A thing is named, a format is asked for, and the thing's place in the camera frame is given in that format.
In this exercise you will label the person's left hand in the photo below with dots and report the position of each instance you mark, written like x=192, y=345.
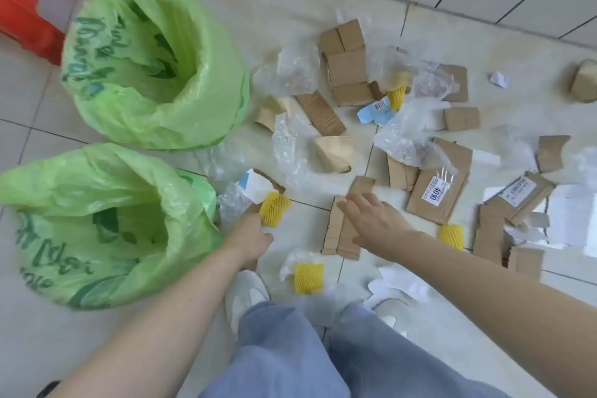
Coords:
x=249, y=239

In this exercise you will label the person's right hand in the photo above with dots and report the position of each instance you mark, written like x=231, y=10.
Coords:
x=378, y=225

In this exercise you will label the yellow foam net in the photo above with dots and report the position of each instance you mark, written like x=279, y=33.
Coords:
x=397, y=97
x=309, y=278
x=274, y=210
x=451, y=236

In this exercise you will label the blue and white label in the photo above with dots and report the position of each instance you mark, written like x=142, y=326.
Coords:
x=375, y=112

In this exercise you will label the brown cardboard pieces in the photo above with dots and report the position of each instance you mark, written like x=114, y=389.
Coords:
x=322, y=114

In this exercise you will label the clear plastic film scraps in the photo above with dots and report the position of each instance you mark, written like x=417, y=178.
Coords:
x=298, y=71

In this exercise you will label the person's right forearm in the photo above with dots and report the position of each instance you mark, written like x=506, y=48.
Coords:
x=503, y=299

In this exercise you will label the person's left forearm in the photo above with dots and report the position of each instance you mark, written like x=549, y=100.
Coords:
x=154, y=332

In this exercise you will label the person's left white shoe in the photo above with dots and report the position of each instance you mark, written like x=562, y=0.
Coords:
x=245, y=295

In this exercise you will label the person's white shoe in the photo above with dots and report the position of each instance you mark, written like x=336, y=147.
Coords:
x=392, y=316
x=245, y=295

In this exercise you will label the person's right white shoe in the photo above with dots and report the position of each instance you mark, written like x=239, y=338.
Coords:
x=392, y=316

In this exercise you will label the person's left leg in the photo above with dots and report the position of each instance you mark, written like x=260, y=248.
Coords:
x=270, y=355

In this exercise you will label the person's leg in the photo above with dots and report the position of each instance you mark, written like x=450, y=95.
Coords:
x=401, y=365
x=270, y=355

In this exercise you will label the person's right leg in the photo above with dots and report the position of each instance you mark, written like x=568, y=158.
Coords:
x=401, y=365

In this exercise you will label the black rounded object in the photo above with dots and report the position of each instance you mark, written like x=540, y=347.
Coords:
x=46, y=390

